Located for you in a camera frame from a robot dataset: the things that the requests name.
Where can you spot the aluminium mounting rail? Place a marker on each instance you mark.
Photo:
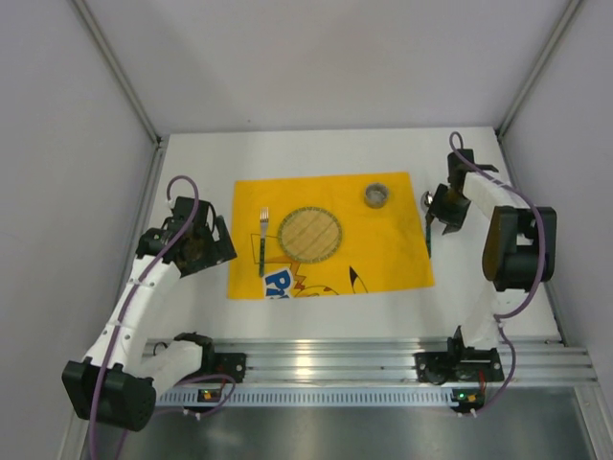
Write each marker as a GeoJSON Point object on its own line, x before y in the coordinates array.
{"type": "Point", "coordinates": [320, 362]}

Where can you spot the fork with teal handle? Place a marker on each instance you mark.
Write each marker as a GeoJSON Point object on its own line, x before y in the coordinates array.
{"type": "Point", "coordinates": [264, 220]}

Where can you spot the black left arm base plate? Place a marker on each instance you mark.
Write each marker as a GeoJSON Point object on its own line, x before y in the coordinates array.
{"type": "Point", "coordinates": [229, 364]}

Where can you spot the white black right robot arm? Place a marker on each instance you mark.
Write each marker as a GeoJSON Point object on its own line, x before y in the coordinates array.
{"type": "Point", "coordinates": [518, 256]}

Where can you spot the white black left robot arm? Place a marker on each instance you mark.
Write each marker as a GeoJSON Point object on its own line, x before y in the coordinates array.
{"type": "Point", "coordinates": [114, 384]}

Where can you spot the aluminium frame post left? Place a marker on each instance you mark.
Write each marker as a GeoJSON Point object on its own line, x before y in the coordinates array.
{"type": "Point", "coordinates": [94, 30]}

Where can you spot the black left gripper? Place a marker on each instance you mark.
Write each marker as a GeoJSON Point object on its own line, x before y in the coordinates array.
{"type": "Point", "coordinates": [222, 238]}

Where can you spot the aluminium frame post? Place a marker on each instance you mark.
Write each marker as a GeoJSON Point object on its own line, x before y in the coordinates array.
{"type": "Point", "coordinates": [545, 53]}
{"type": "Point", "coordinates": [94, 30]}

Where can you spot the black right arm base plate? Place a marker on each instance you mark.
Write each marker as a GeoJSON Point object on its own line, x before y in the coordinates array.
{"type": "Point", "coordinates": [468, 366]}

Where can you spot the aluminium frame post right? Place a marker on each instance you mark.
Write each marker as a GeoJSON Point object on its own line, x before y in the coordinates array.
{"type": "Point", "coordinates": [545, 53]}

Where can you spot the slotted grey cable duct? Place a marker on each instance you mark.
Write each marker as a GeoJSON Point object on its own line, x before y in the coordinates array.
{"type": "Point", "coordinates": [400, 396]}

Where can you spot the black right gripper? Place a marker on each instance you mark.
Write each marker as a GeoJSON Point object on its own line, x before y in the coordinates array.
{"type": "Point", "coordinates": [443, 207]}

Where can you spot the yellow printed cloth placemat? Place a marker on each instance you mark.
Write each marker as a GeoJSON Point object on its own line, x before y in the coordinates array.
{"type": "Point", "coordinates": [382, 249]}

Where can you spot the round woven yellow plate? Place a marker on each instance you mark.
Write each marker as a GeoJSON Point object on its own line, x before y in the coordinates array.
{"type": "Point", "coordinates": [310, 235]}

